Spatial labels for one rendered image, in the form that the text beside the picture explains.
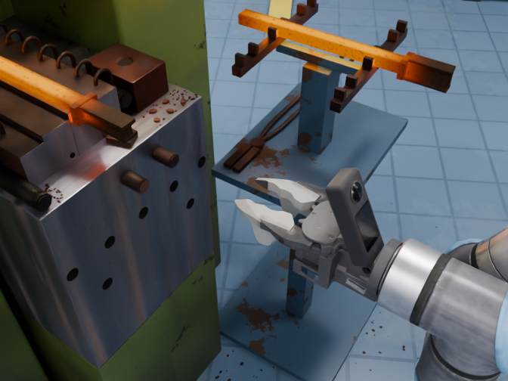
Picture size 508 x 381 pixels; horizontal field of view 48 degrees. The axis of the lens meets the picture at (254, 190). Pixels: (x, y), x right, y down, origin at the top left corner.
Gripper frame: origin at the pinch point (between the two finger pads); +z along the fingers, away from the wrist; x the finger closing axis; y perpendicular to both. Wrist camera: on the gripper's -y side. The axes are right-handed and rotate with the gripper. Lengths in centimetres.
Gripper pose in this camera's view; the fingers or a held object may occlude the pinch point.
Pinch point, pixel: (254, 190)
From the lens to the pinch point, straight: 74.6
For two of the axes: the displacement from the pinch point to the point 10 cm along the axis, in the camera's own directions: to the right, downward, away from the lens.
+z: -8.2, -4.0, 4.1
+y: 0.0, 7.1, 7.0
